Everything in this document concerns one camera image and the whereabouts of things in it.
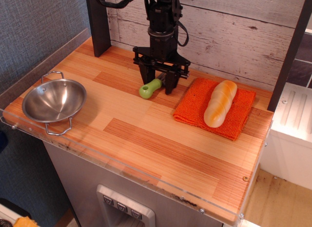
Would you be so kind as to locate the clear acrylic table edge guard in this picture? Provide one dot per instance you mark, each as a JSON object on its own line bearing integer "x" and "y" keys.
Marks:
{"x": 197, "y": 168}

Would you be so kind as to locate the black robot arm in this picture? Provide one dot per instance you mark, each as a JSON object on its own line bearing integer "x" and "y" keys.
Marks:
{"x": 164, "y": 15}

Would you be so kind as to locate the white toy sink unit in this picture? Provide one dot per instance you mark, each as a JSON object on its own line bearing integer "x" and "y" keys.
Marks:
{"x": 288, "y": 149}

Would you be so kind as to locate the dark left vertical post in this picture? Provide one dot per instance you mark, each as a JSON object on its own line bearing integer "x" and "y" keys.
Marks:
{"x": 99, "y": 26}

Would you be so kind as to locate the stainless steel two-handled bowl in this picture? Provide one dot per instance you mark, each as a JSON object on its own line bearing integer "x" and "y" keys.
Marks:
{"x": 54, "y": 100}

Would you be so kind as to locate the dark vertical post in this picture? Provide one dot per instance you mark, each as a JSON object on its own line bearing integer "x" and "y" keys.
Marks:
{"x": 291, "y": 53}
{"x": 99, "y": 26}

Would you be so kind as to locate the orange knitted cloth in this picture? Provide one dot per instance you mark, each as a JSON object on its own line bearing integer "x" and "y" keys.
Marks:
{"x": 193, "y": 105}

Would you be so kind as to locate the orange black object bottom left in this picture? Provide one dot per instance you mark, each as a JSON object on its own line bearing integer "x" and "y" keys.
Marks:
{"x": 20, "y": 222}

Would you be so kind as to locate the silver dispenser panel with buttons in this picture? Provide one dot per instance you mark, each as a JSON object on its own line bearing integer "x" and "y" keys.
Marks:
{"x": 125, "y": 207}

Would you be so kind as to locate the dark right vertical post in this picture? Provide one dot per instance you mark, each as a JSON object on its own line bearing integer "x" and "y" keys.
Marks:
{"x": 291, "y": 53}

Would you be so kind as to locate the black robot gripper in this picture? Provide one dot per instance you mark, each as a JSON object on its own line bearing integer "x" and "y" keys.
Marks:
{"x": 162, "y": 56}

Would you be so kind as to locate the grey toy fridge cabinet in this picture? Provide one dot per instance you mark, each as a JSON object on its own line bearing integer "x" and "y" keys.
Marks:
{"x": 80, "y": 179}

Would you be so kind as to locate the plastic toy bread loaf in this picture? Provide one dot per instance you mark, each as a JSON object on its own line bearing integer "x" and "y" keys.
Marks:
{"x": 220, "y": 103}

